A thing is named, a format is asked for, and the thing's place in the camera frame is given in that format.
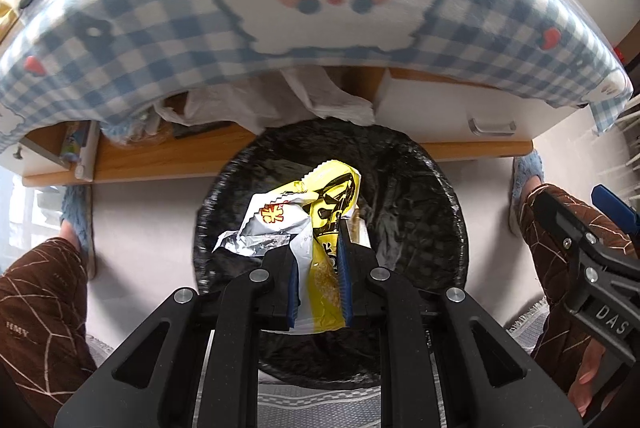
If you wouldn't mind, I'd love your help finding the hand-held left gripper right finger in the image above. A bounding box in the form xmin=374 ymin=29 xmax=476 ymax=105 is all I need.
xmin=336 ymin=215 xmax=584 ymax=428

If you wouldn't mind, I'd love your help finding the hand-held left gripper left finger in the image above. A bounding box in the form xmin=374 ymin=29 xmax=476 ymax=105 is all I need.
xmin=54 ymin=242 xmax=302 ymax=428

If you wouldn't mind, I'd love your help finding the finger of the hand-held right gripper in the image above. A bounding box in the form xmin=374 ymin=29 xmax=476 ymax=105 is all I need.
xmin=591 ymin=185 xmax=640 ymax=234
xmin=531 ymin=189 xmax=613 ymax=269

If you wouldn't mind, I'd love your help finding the yellow snack packet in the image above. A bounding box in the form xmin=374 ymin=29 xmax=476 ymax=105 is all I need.
xmin=212 ymin=159 xmax=363 ymax=334

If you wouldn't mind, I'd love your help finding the black trash bin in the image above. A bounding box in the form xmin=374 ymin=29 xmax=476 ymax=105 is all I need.
xmin=193 ymin=117 xmax=471 ymax=392

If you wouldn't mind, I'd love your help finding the person's right hand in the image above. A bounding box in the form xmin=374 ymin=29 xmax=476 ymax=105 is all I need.
xmin=567 ymin=339 xmax=619 ymax=417

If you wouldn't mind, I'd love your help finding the person's right leg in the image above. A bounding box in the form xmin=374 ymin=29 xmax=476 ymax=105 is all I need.
xmin=516 ymin=182 xmax=640 ymax=361

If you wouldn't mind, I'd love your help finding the person's leg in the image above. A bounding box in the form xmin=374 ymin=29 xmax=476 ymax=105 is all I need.
xmin=0 ymin=237 xmax=99 ymax=428
xmin=516 ymin=182 xmax=640 ymax=361

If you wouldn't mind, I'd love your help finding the blue fluffy slipper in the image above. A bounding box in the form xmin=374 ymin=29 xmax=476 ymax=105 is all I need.
xmin=59 ymin=185 xmax=97 ymax=280
xmin=509 ymin=149 xmax=545 ymax=237

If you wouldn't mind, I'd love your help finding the grey patterned rug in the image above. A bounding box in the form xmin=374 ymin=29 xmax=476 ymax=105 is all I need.
xmin=84 ymin=295 xmax=556 ymax=428

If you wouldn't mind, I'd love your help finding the white table drawer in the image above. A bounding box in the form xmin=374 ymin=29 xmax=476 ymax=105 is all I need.
xmin=374 ymin=69 xmax=597 ymax=145

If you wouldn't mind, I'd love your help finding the white plastic bag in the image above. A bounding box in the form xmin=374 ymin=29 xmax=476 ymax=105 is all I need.
xmin=154 ymin=67 xmax=377 ymax=135

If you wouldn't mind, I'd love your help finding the person's left leg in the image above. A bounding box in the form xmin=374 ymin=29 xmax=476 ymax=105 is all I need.
xmin=0 ymin=237 xmax=99 ymax=428

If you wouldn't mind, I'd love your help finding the blue checked tablecloth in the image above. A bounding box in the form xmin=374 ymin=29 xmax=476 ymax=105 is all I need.
xmin=0 ymin=0 xmax=633 ymax=155

